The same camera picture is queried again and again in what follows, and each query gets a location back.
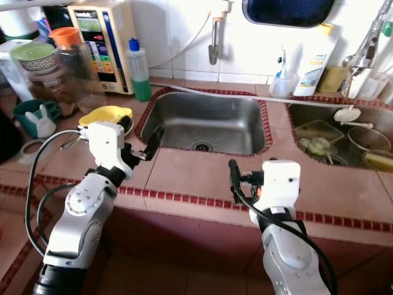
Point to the clear container white lid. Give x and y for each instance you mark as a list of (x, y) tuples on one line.
[(9, 70)]

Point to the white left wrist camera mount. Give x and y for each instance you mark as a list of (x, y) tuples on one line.
[(105, 144)]

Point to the chrome kitchen faucet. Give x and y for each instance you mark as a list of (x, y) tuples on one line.
[(368, 43)]

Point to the round glass pot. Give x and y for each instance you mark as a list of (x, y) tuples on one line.
[(368, 144)]

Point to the large stainless steel sink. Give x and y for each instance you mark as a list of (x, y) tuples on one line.
[(206, 123)]

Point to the clear plastic cup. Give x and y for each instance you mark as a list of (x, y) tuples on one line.
[(282, 87)]

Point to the yellow plastic dish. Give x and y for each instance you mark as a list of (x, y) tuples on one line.
[(105, 115)]

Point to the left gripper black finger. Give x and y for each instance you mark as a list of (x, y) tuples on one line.
[(155, 140)]

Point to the small green cup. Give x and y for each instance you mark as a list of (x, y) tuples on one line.
[(319, 146)]

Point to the green soap bottle blue cap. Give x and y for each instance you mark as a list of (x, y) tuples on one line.
[(139, 77)]

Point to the clear pitcher orange lid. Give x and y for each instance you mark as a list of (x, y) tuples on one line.
[(77, 67)]

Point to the clear square food container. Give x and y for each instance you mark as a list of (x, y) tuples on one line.
[(316, 129)]

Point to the white detergent bottle yellow cap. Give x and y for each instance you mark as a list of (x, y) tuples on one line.
[(315, 61)]

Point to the dark blue basin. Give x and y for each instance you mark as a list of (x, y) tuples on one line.
[(288, 12)]

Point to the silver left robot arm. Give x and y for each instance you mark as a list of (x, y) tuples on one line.
[(83, 209)]

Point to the white blue toothbrush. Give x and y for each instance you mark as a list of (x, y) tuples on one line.
[(282, 60)]

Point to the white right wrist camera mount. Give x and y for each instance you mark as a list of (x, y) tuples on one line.
[(279, 184)]

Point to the grey hanging tap spout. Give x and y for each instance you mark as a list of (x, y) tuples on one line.
[(213, 55)]

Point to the white wall tap fixture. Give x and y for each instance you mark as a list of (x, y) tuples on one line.
[(221, 7)]

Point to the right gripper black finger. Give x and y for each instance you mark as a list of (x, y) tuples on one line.
[(235, 178)]

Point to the black kettle appliance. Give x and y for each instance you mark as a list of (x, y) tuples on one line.
[(5, 138)]

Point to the cream water ionizer appliance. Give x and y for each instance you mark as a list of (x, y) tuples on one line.
[(113, 37)]

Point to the yellow sponge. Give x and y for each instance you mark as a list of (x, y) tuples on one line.
[(331, 80)]

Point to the small steel sink with dishes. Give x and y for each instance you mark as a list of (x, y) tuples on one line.
[(301, 112)]

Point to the white canister green base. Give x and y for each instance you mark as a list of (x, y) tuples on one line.
[(18, 17)]

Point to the glass jar brown contents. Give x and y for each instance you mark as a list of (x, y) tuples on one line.
[(49, 92)]

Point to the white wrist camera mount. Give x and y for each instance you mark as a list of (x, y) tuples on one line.
[(105, 144), (279, 184)]

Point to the patterned bowl green lid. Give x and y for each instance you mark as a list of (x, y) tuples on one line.
[(34, 54)]

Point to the teal mug white rabbit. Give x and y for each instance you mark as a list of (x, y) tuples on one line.
[(31, 115)]

